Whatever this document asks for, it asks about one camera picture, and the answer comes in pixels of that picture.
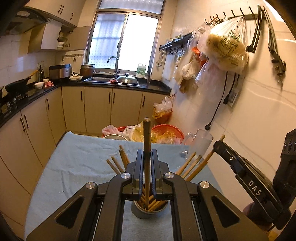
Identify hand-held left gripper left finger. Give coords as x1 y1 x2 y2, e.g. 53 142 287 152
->
26 149 144 241

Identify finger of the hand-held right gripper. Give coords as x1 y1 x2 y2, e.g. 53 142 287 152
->
213 140 292 230

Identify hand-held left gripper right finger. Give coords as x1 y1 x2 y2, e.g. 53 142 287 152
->
150 149 270 241

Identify wooden chopstick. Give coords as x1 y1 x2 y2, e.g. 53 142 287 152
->
143 118 152 209

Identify bunch of wooden chopsticks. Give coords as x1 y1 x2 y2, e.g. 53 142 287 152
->
106 134 226 212

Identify black chopstick holder cup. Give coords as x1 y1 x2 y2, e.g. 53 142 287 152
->
131 183 169 219

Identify person's right hand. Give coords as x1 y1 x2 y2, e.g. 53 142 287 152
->
242 202 278 233

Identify metal basin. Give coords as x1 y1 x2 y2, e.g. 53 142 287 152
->
103 134 129 141

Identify red plastic basket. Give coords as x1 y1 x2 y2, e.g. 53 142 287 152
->
117 124 185 144

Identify clear glass mug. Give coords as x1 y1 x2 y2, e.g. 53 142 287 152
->
181 129 213 163

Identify orange bin with bags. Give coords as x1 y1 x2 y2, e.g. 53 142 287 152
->
153 96 174 125

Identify grey table cloth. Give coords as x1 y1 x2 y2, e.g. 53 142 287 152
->
24 131 223 241

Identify beige kitchen cabinets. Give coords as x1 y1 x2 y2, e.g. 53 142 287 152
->
0 86 170 232

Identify metal pot lid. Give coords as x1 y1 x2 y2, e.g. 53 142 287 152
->
116 73 139 84

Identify green detergent bottle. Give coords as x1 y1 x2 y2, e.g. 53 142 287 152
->
136 63 147 77

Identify steel kitchen sink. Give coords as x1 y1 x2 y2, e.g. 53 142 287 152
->
83 76 140 87

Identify white cutting board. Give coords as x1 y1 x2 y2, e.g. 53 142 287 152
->
162 54 178 81

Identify hanging clear plastic bags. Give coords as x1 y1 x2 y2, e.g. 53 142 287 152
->
173 23 214 93

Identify chrome faucet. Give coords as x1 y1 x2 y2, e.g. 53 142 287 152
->
107 56 121 79

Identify brown cooking pot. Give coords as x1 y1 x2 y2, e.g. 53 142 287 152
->
80 64 95 78

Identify black hanging tongs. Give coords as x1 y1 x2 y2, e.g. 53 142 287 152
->
245 5 264 54
262 6 287 86

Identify steel rice cooker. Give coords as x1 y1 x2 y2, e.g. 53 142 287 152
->
49 64 73 80

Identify kitchen window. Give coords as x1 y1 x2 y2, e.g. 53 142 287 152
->
88 0 166 75

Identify plastic bag with yellow contents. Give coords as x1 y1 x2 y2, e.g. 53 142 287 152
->
203 16 249 73

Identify metal kettle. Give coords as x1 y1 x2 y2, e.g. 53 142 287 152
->
37 65 46 82

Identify gas stove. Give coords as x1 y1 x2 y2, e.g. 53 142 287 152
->
0 90 30 116

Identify black wok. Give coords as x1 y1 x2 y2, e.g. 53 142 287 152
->
5 70 38 93

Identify stacked white dishes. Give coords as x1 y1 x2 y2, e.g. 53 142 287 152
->
57 38 70 50

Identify range hood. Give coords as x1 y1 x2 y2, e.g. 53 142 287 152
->
0 6 50 36

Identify wall power socket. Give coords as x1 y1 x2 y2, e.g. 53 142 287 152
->
228 89 239 107

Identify black power cable with plug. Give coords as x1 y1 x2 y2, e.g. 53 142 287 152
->
205 71 241 130

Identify black wall shelf rack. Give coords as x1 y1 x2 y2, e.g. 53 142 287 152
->
159 32 193 55

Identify black wall hook rail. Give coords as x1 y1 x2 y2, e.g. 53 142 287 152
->
205 7 258 24

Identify upper wall cabinets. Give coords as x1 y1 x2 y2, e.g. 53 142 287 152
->
23 0 86 50

